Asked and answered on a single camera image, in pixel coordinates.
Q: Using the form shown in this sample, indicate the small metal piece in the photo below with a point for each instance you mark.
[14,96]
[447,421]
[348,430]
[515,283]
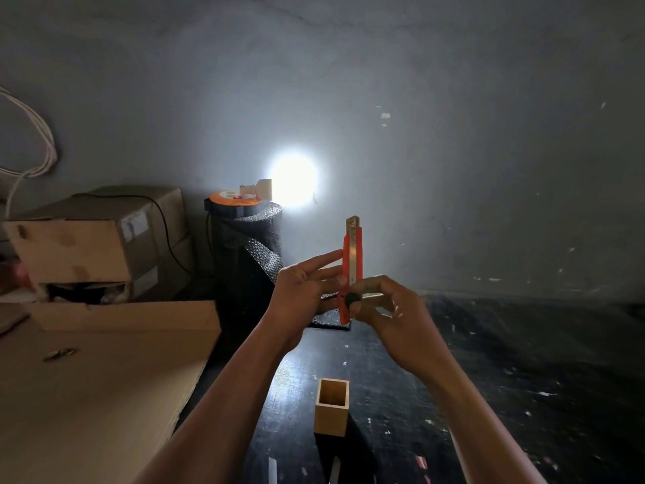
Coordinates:
[59,354]

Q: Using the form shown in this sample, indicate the person's left middle finger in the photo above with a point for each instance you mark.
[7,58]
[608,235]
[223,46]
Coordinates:
[330,273]

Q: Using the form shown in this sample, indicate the person's left thumb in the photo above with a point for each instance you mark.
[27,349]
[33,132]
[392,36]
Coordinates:
[327,304]

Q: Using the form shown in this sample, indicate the person's left forearm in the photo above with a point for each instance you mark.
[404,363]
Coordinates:
[226,413]

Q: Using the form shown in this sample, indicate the large flat cardboard sheet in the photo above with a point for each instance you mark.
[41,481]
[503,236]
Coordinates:
[95,398]

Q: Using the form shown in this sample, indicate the person's left hand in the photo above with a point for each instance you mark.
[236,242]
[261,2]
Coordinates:
[295,302]

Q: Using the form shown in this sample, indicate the large brown cardboard box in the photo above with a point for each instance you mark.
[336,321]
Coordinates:
[75,246]

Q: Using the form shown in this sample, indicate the bright lamp with wooden holder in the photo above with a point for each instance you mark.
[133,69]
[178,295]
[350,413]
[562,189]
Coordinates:
[295,180]

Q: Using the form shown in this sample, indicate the person's right hand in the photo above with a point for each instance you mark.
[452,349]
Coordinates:
[408,332]

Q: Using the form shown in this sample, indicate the black bubble wrap roll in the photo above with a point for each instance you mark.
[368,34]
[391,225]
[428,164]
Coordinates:
[247,267]

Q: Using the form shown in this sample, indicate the person's right forearm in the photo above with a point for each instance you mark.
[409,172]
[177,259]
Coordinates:
[483,433]

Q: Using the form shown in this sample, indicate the square wooden open box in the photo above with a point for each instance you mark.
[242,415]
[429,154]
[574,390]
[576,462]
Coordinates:
[331,418]

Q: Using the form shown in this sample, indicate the person's right thumb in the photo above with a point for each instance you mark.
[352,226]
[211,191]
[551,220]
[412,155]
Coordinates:
[365,308]

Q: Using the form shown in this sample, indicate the orange utility knife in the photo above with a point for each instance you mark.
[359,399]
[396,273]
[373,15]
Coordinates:
[345,257]

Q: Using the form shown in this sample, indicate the orange and black reel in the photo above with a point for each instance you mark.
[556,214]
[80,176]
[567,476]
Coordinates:
[232,202]

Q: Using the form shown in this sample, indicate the black bubble wrap sheet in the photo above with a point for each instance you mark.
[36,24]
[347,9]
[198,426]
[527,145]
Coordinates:
[327,320]

